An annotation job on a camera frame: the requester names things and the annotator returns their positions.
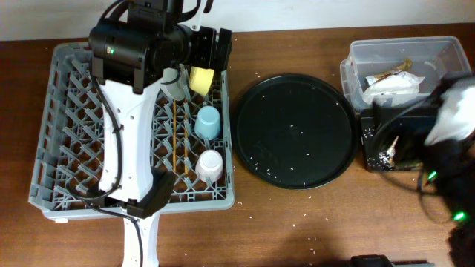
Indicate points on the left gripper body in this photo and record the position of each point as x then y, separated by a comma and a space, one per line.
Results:
202, 47

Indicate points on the yellow bowl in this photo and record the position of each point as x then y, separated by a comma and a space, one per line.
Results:
200, 80

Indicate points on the grey round plate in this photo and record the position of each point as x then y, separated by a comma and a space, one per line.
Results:
173, 87

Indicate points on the wooden chopstick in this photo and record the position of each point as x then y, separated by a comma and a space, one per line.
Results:
174, 138
186, 170

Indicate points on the light blue plastic cup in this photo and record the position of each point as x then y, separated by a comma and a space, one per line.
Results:
207, 125

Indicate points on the pink plastic cup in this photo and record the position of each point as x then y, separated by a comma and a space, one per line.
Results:
209, 166

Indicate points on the gold snack wrapper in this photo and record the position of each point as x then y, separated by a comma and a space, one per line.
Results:
405, 66

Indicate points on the white napkin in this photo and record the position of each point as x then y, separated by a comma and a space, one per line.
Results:
394, 88

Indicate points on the food scraps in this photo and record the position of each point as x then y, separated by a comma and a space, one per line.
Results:
379, 155

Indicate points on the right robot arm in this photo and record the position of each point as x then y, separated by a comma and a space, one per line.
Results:
427, 148

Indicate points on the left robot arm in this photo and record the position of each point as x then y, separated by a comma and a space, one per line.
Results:
138, 48

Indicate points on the grey dishwasher rack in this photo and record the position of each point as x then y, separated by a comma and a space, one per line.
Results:
70, 145

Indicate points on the round black tray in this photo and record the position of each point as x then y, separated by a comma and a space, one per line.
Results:
295, 131

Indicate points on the clear plastic bin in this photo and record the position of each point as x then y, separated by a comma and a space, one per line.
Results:
432, 58

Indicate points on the black rectangular tray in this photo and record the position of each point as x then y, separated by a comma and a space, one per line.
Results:
412, 129

